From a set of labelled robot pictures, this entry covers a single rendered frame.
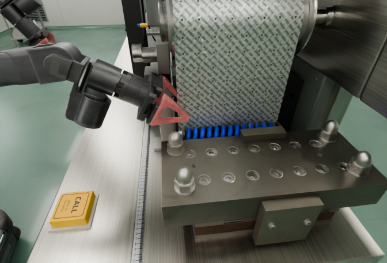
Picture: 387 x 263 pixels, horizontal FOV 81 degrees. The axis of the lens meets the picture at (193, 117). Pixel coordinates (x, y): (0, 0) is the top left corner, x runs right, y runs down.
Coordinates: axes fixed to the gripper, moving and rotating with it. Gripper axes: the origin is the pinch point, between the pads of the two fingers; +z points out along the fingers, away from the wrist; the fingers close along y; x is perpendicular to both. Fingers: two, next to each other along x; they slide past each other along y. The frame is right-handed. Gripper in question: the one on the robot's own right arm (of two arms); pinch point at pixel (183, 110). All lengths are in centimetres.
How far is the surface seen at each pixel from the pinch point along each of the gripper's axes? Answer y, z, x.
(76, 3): -557, -144, -143
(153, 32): -6.1, -11.9, 10.4
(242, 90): 0.1, 8.8, 9.8
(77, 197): 7.9, -13.4, -25.7
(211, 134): 3.4, 7.1, -1.2
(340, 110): -13, 50, 14
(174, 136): 7.5, -1.7, -2.0
